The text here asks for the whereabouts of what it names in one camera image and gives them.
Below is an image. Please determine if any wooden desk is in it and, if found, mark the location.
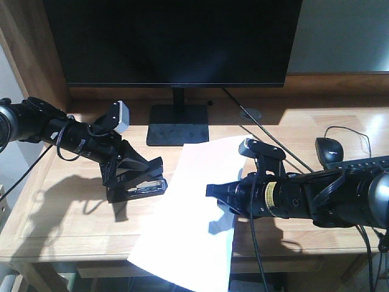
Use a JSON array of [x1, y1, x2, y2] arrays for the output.
[[0, 0, 389, 292]]

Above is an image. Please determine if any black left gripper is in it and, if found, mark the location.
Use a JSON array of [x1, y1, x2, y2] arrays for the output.
[[88, 134, 143, 187]]

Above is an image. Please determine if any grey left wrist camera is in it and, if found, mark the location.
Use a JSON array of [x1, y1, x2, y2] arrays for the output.
[[94, 100, 132, 134]]

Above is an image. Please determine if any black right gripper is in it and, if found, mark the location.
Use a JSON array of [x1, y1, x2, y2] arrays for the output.
[[205, 175, 307, 219]]

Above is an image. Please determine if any thin black mouse cable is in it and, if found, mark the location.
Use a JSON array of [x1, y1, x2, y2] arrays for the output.
[[323, 125, 372, 158]]

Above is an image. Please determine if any white paper sheet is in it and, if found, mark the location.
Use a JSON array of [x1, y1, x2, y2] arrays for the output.
[[128, 136, 246, 291]]

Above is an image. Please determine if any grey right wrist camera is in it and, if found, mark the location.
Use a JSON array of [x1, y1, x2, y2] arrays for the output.
[[238, 137, 287, 177]]

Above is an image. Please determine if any black monitor cable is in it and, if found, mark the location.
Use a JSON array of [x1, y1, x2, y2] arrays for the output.
[[221, 87, 314, 173]]

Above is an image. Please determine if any white power strip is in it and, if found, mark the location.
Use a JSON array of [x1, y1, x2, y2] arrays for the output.
[[229, 280, 273, 292]]

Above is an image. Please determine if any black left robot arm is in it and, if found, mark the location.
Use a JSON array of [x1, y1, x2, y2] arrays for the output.
[[1, 97, 148, 181]]

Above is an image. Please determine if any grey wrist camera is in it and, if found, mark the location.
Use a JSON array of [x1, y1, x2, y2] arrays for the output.
[[238, 137, 287, 177], [94, 100, 132, 134]]

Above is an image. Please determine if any black computer monitor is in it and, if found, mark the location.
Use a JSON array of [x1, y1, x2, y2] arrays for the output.
[[43, 1, 302, 146]]

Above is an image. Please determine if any black stapler with orange label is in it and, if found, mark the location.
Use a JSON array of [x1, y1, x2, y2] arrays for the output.
[[103, 157, 168, 203]]

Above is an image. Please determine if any black computer keyboard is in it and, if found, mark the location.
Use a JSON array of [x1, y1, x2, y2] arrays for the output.
[[324, 155, 389, 172]]

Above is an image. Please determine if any black computer mouse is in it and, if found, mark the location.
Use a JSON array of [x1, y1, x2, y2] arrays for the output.
[[315, 137, 344, 166]]

